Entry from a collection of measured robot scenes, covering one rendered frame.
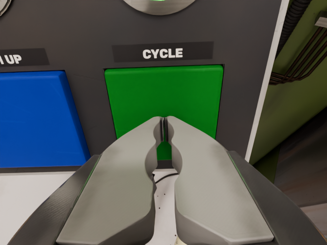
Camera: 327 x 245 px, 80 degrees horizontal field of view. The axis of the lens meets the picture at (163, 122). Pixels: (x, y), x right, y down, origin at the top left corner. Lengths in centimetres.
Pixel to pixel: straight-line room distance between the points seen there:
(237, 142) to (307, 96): 39
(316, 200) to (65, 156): 48
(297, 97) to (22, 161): 51
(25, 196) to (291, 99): 132
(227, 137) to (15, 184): 137
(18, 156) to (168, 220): 99
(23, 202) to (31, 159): 121
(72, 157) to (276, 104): 49
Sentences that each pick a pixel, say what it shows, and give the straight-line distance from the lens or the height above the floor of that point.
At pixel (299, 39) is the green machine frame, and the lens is 44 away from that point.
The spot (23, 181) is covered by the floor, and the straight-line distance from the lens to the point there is 143.
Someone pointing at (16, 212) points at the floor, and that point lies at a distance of 140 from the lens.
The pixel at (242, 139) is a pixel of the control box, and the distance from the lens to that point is 16.
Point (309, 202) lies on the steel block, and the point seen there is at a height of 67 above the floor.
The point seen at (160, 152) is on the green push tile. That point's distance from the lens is 15.
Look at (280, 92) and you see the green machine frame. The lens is 53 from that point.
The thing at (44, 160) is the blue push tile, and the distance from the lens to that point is 18.
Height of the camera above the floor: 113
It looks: 61 degrees down
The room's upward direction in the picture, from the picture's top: 4 degrees counter-clockwise
